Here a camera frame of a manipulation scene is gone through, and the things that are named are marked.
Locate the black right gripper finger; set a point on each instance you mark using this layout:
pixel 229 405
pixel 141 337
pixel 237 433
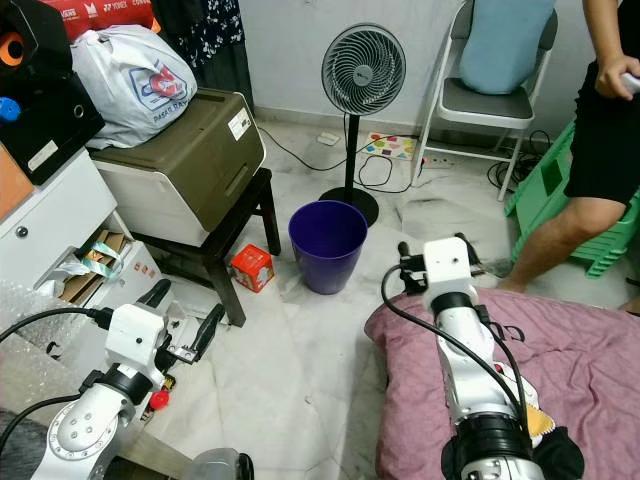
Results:
pixel 404 256

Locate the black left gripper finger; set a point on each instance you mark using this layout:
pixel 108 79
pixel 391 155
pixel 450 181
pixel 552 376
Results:
pixel 156 293
pixel 211 326

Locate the grey handheld controller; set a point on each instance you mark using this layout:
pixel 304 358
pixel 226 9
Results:
pixel 631 83

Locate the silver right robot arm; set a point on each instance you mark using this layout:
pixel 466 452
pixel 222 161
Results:
pixel 470 370

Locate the person's right hand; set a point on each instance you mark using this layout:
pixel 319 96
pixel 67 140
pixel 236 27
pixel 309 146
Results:
pixel 615 78

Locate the papers in open drawer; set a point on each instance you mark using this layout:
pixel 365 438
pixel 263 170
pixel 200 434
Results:
pixel 95 262

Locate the small red box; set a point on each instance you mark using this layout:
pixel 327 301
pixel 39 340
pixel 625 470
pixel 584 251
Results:
pixel 252 268

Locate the purple waste bin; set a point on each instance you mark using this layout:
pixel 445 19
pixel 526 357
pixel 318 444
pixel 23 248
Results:
pixel 328 245

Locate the dark wooden stool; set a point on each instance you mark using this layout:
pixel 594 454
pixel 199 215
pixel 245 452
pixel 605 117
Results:
pixel 250 225

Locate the grey left robot leg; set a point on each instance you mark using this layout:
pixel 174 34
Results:
pixel 218 465

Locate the white drawer cabinet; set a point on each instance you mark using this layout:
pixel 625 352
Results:
pixel 60 215

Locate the green plastic basket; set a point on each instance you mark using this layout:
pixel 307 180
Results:
pixel 540 190

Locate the grey folding chair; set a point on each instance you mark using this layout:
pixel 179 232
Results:
pixel 480 105

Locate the orange cardboard box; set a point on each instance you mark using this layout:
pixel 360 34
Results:
pixel 8 185

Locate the grey standing fan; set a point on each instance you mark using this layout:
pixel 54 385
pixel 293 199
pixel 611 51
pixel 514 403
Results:
pixel 363 70

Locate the pink cartoon print blanket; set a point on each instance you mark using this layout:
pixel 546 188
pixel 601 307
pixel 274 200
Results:
pixel 580 370

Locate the black speaker orange cone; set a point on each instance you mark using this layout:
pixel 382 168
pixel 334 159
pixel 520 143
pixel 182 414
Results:
pixel 60 110

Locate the white printed bag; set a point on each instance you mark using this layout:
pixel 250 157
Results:
pixel 135 85

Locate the person in black clothes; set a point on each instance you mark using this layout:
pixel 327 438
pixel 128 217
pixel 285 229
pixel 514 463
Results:
pixel 605 150

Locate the light blue cushion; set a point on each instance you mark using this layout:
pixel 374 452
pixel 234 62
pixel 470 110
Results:
pixel 500 45

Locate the blue plastic toy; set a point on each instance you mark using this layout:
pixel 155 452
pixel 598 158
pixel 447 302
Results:
pixel 8 108

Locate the dark floral cloth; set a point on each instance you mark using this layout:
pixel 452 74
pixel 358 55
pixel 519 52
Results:
pixel 205 30

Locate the red printed carton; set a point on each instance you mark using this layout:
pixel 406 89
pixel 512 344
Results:
pixel 105 12

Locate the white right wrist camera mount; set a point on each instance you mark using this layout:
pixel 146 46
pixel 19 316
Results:
pixel 448 263

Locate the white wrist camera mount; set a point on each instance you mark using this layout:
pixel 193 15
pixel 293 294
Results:
pixel 135 338
pixel 448 263

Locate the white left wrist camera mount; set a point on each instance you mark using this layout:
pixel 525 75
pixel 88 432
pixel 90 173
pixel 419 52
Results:
pixel 135 338

